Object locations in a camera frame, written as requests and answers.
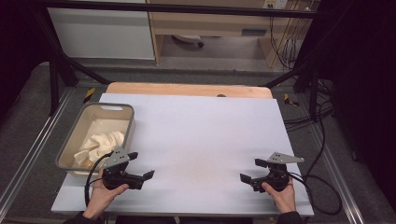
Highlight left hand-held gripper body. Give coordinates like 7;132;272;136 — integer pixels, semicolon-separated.
102;147;146;191

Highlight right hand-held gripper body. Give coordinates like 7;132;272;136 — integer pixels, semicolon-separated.
250;151;305;193

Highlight cream cloth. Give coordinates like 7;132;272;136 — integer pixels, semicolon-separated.
73;130;126;169

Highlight beige basket with grey rim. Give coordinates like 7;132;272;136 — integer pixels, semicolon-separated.
55;102;136;180

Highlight person's right hand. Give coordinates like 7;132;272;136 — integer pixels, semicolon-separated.
261;178;297;215

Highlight person's left hand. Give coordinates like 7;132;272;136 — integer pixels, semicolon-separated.
82;176;130;220

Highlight white table sheet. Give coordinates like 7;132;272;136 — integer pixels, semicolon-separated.
50;92;315;217

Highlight yellow black tape marker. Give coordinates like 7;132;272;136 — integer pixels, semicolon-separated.
82;87;96;104
283;92;300;107

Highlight black metal stand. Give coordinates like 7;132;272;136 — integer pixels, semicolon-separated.
31;8;112;117
262;18;335;122

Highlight white cabinet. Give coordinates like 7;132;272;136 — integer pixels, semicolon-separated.
47;7;156;61

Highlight office chair base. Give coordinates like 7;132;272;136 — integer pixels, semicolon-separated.
172;34;205;49

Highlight light wooden desk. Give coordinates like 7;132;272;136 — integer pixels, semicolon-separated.
146;0;313;68

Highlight white power strip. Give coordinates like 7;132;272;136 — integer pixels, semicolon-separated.
262;0;290;10

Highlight left hand-held gripper cable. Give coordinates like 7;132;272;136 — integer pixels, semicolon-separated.
84;150;115;207

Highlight hand-held gripper cable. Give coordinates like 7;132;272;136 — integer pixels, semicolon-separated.
288;102;344;217
84;150;115;207

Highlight aluminium rail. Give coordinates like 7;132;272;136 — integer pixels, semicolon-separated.
311;122;366;224
0;88;75;213

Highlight black floor cables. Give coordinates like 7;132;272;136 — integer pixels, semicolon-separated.
284;104;335;133

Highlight right hand-held gripper cable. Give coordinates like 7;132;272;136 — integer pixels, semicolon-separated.
288;102;344;217

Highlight hanging black cables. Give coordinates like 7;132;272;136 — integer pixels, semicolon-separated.
268;13;302;70

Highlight black metal frame bar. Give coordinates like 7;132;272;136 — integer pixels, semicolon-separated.
31;0;323;20

